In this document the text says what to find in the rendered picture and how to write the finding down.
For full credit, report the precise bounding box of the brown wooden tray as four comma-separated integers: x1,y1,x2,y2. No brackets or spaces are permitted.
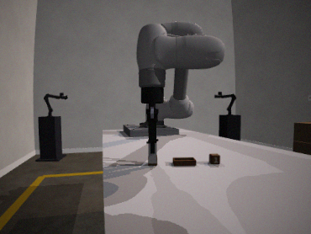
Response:
173,157,197,166

